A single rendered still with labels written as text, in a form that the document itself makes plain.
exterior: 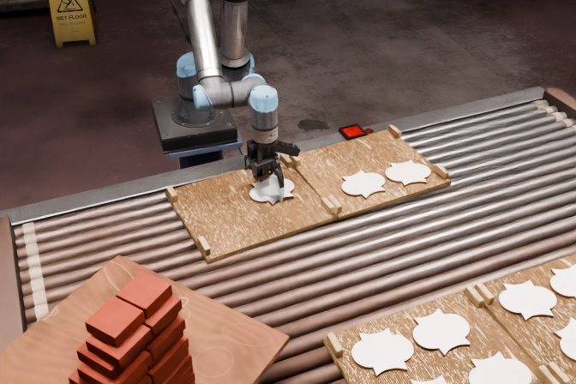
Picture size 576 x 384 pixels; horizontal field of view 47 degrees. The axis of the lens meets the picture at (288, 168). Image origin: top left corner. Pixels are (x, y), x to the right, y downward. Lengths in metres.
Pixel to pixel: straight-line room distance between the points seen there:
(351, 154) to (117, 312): 1.24
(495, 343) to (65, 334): 0.98
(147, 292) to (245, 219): 0.80
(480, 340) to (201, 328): 0.65
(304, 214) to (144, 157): 2.13
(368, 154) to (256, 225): 0.51
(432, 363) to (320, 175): 0.77
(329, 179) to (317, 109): 2.28
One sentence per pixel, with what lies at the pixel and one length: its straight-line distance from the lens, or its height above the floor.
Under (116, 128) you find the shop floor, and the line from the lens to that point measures 4.27.
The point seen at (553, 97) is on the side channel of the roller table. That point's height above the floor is 0.94.
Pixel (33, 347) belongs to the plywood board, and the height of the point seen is 1.04.
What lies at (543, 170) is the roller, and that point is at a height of 0.92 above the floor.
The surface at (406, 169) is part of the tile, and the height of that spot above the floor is 0.95.
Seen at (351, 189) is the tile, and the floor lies 0.95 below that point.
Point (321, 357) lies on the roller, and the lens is 1.59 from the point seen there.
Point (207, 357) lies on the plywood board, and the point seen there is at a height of 1.04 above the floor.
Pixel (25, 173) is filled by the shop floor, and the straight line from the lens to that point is 4.01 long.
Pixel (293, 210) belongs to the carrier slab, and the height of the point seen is 0.94.
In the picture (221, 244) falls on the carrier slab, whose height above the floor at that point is 0.94.
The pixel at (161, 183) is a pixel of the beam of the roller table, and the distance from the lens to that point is 2.13.
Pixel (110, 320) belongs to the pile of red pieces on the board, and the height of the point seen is 1.33.
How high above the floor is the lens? 2.15
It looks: 35 degrees down
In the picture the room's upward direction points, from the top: straight up
